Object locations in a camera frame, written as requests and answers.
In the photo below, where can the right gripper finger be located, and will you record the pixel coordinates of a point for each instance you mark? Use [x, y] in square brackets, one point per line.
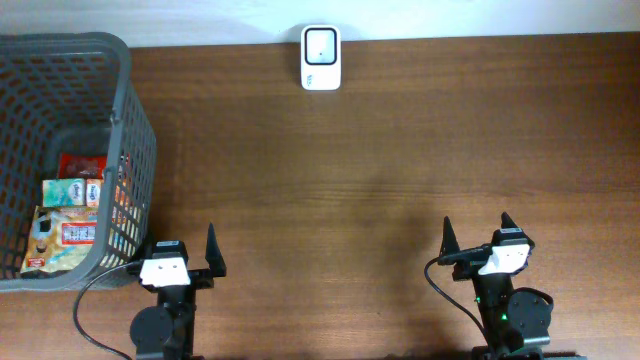
[449, 244]
[507, 222]

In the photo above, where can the orange tissue pack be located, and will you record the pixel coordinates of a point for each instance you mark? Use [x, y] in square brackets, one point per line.
[93, 190]

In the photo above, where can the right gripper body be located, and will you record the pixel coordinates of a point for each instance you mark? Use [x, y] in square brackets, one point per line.
[463, 270]

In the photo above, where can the green tissue pack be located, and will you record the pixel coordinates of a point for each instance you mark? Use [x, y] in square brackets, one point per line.
[64, 192]

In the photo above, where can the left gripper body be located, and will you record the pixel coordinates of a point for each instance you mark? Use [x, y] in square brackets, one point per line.
[198, 275]

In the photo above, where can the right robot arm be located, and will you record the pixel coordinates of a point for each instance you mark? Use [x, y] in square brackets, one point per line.
[513, 321]

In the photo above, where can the white barcode scanner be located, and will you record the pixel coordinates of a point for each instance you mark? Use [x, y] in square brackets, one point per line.
[320, 58]

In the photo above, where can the grey plastic mesh basket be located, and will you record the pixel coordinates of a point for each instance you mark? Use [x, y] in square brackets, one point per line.
[72, 93]

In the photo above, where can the yellow snack bag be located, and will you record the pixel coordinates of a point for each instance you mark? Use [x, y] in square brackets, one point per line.
[60, 238]

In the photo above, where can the red Hacks candy bag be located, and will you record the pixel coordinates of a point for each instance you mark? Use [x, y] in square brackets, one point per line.
[78, 166]

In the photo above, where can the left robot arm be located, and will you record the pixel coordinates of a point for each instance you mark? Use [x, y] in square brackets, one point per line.
[165, 330]

